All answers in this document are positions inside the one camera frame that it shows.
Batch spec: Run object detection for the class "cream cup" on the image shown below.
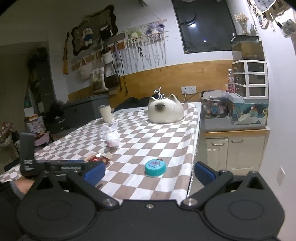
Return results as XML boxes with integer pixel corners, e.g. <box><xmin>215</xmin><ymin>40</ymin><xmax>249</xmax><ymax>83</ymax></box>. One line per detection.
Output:
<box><xmin>98</xmin><ymin>105</ymin><xmax>113</xmax><ymax>123</ymax></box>

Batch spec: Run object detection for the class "pink-capped plastic bottle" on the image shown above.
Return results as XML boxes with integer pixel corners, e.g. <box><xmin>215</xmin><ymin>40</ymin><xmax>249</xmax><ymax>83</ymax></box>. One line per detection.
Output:
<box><xmin>228</xmin><ymin>69</ymin><xmax>235</xmax><ymax>93</ymax></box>

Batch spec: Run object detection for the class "white cupboard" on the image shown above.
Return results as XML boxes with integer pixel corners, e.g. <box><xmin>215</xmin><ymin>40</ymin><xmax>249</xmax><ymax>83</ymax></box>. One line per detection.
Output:
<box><xmin>206</xmin><ymin>128</ymin><xmax>270</xmax><ymax>175</ymax></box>

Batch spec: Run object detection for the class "white snack bag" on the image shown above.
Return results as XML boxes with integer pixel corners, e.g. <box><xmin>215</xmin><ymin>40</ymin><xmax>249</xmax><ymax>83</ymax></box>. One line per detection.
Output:
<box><xmin>26</xmin><ymin>116</ymin><xmax>46</xmax><ymax>140</ymax></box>

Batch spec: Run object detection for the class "teal round lid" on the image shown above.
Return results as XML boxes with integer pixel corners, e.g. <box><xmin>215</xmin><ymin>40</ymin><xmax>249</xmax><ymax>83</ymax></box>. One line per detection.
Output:
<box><xmin>145</xmin><ymin>159</ymin><xmax>167</xmax><ymax>177</ymax></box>

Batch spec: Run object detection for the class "dried flower vase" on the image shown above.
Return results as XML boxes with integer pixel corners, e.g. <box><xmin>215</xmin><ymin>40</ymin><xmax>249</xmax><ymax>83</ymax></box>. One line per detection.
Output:
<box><xmin>234</xmin><ymin>13</ymin><xmax>249</xmax><ymax>36</ymax></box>

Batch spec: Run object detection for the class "crumpled white plastic bag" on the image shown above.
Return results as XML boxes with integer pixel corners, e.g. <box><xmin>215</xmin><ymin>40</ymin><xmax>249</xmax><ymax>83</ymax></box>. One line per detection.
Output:
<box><xmin>99</xmin><ymin>120</ymin><xmax>120</xmax><ymax>148</ymax></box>

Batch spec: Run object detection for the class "dark window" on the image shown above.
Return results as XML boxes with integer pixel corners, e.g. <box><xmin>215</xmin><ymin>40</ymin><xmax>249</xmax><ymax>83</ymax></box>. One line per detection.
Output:
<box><xmin>172</xmin><ymin>1</ymin><xmax>236</xmax><ymax>54</ymax></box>

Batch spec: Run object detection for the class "beige tote bag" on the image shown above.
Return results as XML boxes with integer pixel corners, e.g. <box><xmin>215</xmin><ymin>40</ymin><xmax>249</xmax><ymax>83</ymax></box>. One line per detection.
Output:
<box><xmin>90</xmin><ymin>57</ymin><xmax>109</xmax><ymax>93</ymax></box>

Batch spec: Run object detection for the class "white cat-shaped ceramic ornament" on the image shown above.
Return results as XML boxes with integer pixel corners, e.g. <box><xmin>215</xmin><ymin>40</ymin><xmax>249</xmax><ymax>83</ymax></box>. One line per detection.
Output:
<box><xmin>147</xmin><ymin>94</ymin><xmax>184</xmax><ymax>124</ymax></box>

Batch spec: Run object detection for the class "grey storage box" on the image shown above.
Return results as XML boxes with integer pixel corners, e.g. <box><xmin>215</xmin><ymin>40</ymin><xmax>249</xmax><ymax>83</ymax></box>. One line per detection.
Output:
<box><xmin>62</xmin><ymin>94</ymin><xmax>109</xmax><ymax>128</ymax></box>

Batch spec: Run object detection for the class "person's left hand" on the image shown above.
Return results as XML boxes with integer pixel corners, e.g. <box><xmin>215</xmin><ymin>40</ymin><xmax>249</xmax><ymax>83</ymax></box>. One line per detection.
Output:
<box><xmin>10</xmin><ymin>178</ymin><xmax>34</xmax><ymax>199</ymax></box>

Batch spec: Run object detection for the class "white drawer unit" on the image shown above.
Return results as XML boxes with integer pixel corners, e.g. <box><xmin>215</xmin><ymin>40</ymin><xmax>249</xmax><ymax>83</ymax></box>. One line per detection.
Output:
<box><xmin>232</xmin><ymin>60</ymin><xmax>268</xmax><ymax>99</ymax></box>

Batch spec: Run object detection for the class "white wall socket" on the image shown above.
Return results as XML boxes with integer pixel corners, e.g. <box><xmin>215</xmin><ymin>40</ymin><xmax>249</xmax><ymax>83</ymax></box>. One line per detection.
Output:
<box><xmin>276</xmin><ymin>166</ymin><xmax>285</xmax><ymax>186</ymax></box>

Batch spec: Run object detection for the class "dark cartoon wall rug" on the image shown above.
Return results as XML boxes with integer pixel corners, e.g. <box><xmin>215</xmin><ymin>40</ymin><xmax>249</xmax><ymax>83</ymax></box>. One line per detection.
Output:
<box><xmin>71</xmin><ymin>5</ymin><xmax>118</xmax><ymax>56</ymax></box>

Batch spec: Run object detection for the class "brown white checkered tablecloth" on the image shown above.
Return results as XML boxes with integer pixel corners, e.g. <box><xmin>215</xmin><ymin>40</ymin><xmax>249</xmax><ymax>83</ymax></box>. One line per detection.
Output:
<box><xmin>0</xmin><ymin>101</ymin><xmax>202</xmax><ymax>204</ymax></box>

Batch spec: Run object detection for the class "white macrame wall hanging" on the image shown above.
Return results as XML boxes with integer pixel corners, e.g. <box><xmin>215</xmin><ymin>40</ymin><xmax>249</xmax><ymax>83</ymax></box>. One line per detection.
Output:
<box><xmin>123</xmin><ymin>20</ymin><xmax>168</xmax><ymax>73</ymax></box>

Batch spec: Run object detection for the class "glass terrarium tank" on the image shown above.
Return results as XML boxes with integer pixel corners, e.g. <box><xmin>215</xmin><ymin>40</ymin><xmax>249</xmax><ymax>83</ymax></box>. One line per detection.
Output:
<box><xmin>230</xmin><ymin>35</ymin><xmax>265</xmax><ymax>61</ymax></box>

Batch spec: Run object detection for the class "teal illustrated box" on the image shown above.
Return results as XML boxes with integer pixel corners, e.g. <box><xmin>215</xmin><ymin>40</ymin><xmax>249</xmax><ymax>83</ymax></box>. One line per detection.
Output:
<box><xmin>226</xmin><ymin>93</ymin><xmax>268</xmax><ymax>125</ymax></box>

